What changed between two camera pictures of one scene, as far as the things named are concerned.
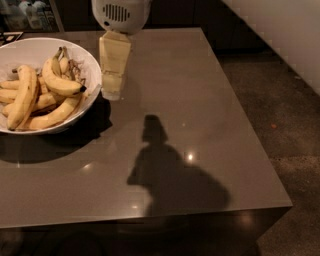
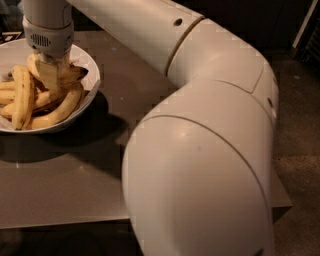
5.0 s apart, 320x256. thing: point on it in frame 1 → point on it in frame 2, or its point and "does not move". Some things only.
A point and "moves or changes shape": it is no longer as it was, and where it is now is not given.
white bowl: [35, 52] does not move
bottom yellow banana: [57, 116] does not move
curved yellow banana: [56, 81] moves or changes shape
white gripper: [120, 15] → [49, 37]
